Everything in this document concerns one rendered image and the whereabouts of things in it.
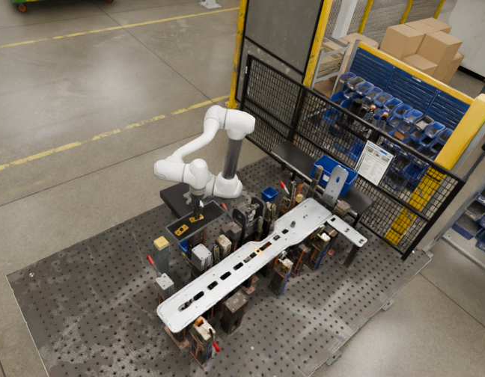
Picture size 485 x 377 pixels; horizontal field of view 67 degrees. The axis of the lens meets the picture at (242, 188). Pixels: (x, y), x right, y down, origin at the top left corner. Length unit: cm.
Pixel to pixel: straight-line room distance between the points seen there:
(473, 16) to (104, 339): 785
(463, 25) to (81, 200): 729
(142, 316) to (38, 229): 179
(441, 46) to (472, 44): 222
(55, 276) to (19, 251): 115
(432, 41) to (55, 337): 587
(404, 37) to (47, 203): 512
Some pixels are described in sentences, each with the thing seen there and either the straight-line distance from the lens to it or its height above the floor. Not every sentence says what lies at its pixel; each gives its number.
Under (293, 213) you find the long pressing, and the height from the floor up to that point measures 100.
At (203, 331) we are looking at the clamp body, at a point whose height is 106.
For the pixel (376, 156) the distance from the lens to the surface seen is 273.
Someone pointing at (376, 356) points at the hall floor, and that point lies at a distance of 342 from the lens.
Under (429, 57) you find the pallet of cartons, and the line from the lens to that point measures 642.
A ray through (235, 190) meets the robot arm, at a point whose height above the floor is 95.
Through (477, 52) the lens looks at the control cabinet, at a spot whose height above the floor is 42.
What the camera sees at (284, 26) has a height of 141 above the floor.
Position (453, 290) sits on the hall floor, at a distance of 415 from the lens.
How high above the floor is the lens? 289
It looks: 45 degrees down
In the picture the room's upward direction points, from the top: 10 degrees clockwise
